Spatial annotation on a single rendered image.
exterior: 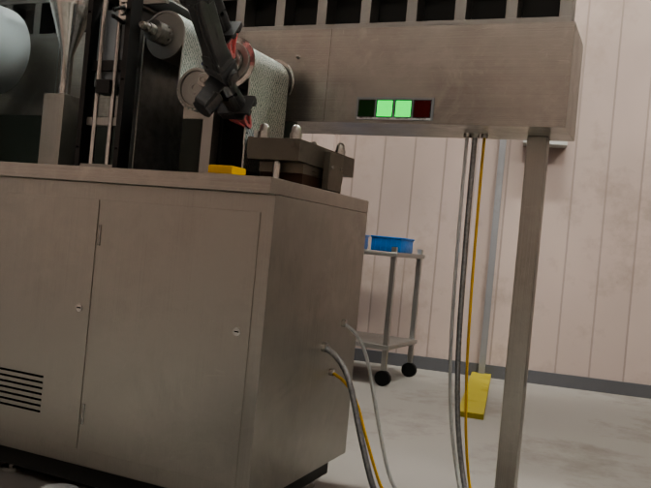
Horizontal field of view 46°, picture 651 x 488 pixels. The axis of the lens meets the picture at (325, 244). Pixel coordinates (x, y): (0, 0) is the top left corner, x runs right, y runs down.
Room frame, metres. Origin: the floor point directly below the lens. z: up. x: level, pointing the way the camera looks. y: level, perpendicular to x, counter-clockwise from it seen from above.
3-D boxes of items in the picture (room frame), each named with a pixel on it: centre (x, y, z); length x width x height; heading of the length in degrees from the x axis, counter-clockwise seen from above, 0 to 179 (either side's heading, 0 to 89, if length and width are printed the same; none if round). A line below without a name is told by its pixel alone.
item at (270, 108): (2.28, 0.21, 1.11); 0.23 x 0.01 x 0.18; 156
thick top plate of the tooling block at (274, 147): (2.27, 0.09, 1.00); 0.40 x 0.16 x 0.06; 156
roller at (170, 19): (2.42, 0.49, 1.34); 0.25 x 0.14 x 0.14; 156
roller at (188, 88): (2.36, 0.38, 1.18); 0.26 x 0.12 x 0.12; 156
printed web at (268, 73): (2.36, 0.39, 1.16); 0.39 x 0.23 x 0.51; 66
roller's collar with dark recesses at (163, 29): (2.28, 0.55, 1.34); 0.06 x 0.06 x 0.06; 66
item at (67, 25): (2.59, 0.93, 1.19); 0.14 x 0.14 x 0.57
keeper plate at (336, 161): (2.25, 0.00, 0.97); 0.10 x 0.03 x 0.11; 156
